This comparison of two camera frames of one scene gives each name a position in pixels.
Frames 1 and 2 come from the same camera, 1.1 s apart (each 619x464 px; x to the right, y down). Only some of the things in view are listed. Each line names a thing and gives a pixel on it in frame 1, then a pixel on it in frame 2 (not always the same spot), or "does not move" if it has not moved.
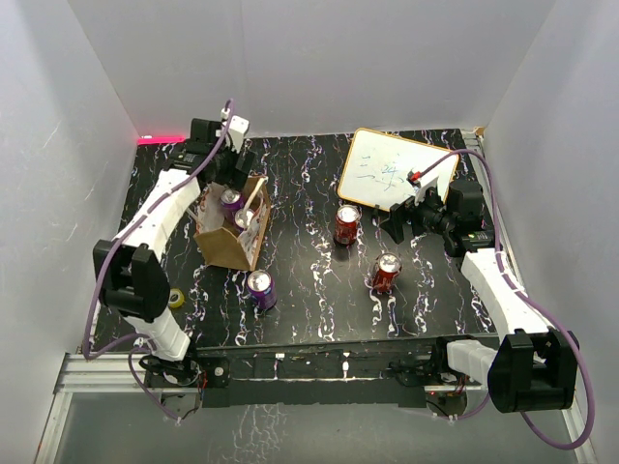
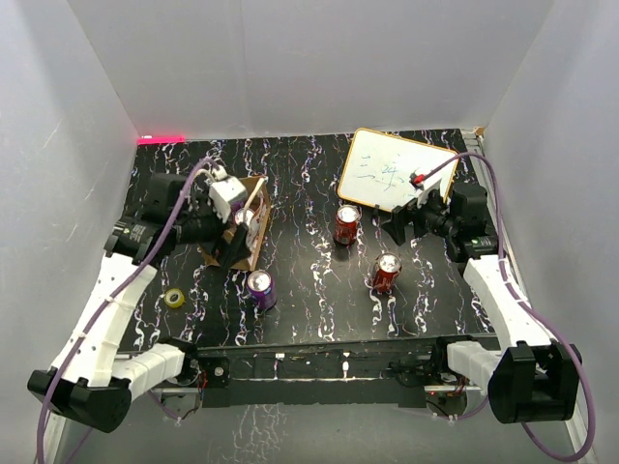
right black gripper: (395, 222) does not move
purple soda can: (243, 218) does not move
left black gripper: (234, 177) -> (238, 248)
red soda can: (346, 219) does not move
